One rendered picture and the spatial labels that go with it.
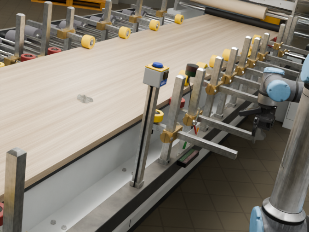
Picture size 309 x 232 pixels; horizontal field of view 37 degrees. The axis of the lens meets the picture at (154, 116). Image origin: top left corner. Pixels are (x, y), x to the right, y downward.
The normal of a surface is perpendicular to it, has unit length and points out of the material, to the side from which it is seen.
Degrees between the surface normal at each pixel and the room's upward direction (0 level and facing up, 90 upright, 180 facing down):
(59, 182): 90
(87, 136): 0
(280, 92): 89
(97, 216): 0
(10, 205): 90
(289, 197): 89
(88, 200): 0
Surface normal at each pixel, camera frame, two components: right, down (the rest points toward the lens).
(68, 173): 0.88, 0.32
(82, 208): 0.17, -0.91
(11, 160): -0.45, 0.28
